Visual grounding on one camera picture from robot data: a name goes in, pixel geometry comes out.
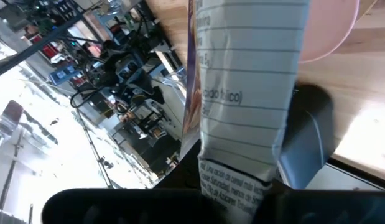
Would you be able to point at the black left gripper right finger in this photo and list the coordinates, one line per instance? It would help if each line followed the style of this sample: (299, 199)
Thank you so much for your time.
(304, 149)

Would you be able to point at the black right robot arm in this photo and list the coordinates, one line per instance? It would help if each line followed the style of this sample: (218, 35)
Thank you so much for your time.
(139, 79)

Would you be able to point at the yellow cereal box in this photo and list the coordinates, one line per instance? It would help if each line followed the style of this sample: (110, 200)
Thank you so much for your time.
(248, 77)

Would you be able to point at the pink plate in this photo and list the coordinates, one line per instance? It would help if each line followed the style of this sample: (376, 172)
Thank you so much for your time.
(329, 25)

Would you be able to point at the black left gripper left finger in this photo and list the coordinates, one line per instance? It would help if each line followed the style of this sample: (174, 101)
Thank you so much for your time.
(117, 208)

